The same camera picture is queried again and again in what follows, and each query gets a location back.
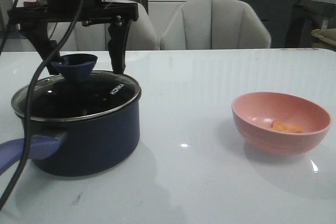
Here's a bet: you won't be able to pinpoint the black appliance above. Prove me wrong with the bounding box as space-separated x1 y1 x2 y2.
285 0 335 48

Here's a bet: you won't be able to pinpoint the dark blue saucepan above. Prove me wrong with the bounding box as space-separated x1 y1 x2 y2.
0 95 142 177

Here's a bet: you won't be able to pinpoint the beige cushion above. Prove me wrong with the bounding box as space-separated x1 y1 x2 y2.
311 28 336 51

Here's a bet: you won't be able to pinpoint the left grey upholstered chair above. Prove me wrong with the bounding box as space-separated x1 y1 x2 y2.
47 3 159 51

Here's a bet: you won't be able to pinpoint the pink bowl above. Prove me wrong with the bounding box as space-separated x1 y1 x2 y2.
232 92 332 155

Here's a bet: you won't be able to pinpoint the orange ham slices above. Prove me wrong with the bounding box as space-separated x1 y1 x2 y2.
271 120 303 134

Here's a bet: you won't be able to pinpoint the grey upholstered chair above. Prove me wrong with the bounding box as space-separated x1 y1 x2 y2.
47 3 159 51
160 0 271 50

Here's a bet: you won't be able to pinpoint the black cable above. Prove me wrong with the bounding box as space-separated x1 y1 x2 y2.
0 0 87 211

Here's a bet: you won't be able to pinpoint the glass lid with blue knob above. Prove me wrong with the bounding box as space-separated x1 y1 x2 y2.
10 53 142 123

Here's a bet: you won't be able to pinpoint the right grey upholstered chair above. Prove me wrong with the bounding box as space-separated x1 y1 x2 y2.
160 0 271 50

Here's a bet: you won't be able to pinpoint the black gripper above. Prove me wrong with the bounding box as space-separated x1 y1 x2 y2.
7 0 139 74

